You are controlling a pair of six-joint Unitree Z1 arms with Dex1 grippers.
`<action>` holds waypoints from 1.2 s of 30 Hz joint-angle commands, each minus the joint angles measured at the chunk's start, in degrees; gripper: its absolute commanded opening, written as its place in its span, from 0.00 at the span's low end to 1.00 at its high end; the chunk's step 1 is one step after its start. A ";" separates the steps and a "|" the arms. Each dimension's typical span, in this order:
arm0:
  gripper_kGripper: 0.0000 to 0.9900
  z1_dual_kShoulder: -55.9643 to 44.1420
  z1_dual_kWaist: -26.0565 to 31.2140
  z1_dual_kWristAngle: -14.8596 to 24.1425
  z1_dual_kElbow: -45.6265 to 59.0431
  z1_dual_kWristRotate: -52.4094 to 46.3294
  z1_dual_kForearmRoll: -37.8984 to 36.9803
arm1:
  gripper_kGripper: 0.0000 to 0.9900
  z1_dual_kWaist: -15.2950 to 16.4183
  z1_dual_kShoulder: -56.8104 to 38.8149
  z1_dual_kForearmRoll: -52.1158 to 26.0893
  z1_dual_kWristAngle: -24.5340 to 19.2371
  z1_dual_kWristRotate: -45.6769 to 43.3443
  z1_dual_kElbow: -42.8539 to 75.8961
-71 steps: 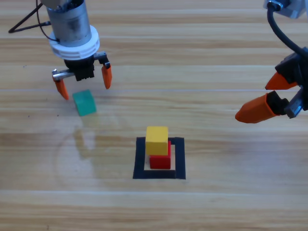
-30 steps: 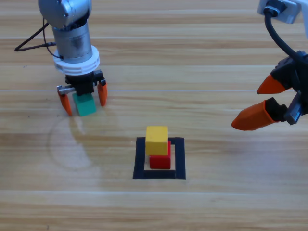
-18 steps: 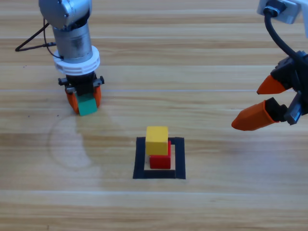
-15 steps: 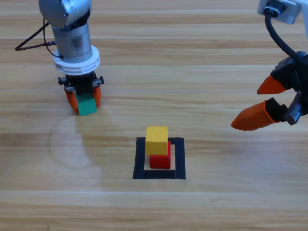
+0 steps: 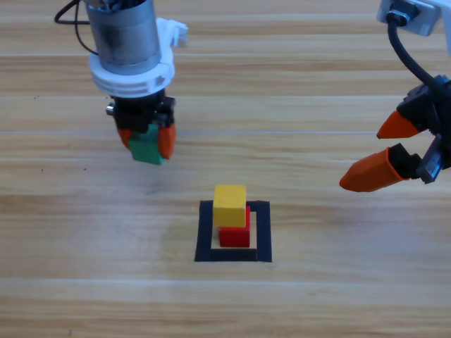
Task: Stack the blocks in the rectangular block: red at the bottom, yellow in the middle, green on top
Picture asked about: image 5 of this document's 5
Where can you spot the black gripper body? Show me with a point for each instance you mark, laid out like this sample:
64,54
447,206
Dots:
137,112
438,112

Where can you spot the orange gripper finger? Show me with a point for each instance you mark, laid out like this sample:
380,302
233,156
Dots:
398,128
167,141
373,172
125,137

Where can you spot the green wooden block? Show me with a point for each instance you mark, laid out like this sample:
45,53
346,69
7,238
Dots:
144,149

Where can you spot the yellow wooden block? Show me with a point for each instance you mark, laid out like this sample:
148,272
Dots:
229,211

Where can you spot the red wooden block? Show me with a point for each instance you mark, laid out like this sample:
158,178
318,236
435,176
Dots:
234,237

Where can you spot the black tape square outline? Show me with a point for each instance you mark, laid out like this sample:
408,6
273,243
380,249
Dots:
204,239

